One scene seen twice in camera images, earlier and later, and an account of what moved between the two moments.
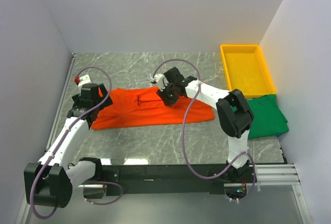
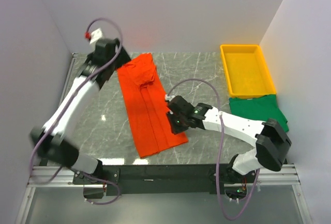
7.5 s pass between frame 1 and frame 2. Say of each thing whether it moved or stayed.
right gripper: moved
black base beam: stayed
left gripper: moved
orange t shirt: moved
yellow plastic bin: stayed
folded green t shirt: stayed
